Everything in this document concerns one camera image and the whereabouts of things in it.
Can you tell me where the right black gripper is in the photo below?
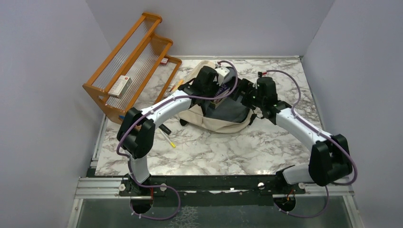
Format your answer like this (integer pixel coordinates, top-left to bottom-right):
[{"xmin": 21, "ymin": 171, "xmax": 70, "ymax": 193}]
[{"xmin": 228, "ymin": 78, "xmax": 265, "ymax": 110}]

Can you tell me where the purple treehouse book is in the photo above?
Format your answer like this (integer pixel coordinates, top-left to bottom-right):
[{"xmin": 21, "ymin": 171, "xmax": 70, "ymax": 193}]
[{"xmin": 209, "ymin": 82, "xmax": 234, "ymax": 109}]

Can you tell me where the beige canvas backpack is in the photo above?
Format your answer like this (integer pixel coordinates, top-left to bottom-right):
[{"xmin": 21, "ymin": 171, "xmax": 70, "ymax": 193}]
[{"xmin": 178, "ymin": 59, "xmax": 257, "ymax": 135}]

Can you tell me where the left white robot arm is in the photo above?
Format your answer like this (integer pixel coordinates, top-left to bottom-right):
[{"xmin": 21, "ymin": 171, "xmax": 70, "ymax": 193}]
[{"xmin": 116, "ymin": 66, "xmax": 233, "ymax": 195}]

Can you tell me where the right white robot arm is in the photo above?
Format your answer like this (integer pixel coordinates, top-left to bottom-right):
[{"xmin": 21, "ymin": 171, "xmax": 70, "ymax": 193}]
[{"xmin": 231, "ymin": 77, "xmax": 353, "ymax": 193}]

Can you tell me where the orange yellow highlighter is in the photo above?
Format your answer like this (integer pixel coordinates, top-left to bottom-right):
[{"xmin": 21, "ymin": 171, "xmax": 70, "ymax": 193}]
[{"xmin": 173, "ymin": 79, "xmax": 184, "ymax": 92}]

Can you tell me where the green black highlighter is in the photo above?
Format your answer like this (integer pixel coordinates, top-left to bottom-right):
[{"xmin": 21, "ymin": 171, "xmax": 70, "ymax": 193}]
[{"xmin": 159, "ymin": 124, "xmax": 172, "ymax": 135}]

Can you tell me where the white yellow marker pen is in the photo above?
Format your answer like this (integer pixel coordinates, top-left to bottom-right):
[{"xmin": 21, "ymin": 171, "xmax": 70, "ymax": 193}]
[{"xmin": 159, "ymin": 129, "xmax": 176, "ymax": 148}]

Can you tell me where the orange wooden shelf rack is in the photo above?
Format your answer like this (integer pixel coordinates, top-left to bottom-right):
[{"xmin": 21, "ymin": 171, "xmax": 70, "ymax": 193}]
[{"xmin": 83, "ymin": 12, "xmax": 182, "ymax": 124}]

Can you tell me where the white red small box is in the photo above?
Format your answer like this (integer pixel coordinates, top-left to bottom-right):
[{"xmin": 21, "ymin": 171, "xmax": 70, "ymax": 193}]
[{"xmin": 108, "ymin": 75, "xmax": 132, "ymax": 99}]

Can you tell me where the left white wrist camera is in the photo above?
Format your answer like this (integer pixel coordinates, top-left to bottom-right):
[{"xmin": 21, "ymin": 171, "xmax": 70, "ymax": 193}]
[{"xmin": 215, "ymin": 66, "xmax": 232, "ymax": 85}]

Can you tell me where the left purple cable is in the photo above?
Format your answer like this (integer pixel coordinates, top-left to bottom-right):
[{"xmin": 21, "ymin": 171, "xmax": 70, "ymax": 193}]
[{"xmin": 115, "ymin": 59, "xmax": 239, "ymax": 221}]

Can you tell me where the purple cable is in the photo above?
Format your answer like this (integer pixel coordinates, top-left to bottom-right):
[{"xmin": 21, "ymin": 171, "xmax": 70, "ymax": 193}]
[
  {"xmin": 257, "ymin": 69, "xmax": 359, "ymax": 219},
  {"xmin": 115, "ymin": 59, "xmax": 239, "ymax": 221}
]

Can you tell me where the black metal base frame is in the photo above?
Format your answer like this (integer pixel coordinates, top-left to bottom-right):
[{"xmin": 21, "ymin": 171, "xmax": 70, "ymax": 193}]
[{"xmin": 74, "ymin": 167, "xmax": 355, "ymax": 209}]

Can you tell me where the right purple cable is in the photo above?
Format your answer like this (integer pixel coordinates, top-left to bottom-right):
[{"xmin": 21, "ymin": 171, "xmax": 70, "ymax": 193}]
[{"xmin": 257, "ymin": 69, "xmax": 359, "ymax": 219}]

